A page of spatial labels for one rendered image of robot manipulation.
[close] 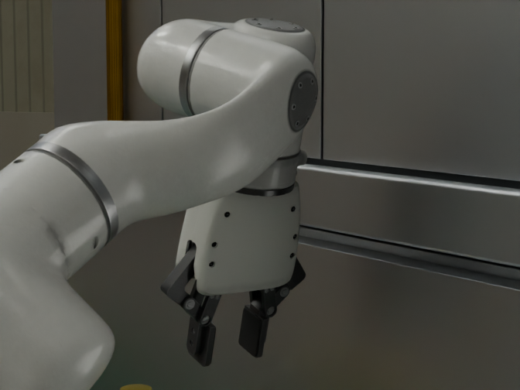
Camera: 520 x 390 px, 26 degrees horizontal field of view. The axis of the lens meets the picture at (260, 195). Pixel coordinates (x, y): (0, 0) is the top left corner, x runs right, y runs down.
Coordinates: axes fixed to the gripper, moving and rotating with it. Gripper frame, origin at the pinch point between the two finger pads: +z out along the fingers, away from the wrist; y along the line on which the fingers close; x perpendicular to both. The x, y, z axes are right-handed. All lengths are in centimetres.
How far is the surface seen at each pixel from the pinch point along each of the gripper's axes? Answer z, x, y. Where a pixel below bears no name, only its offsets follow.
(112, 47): -14, -52, -12
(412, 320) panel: -4.9, 10.3, -12.1
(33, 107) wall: 85, -349, -128
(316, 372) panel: 6.1, -0.9, -11.8
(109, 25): -16, -53, -12
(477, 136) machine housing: -21.8, 10.3, -15.1
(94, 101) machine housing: -4, -59, -14
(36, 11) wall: 47, -357, -130
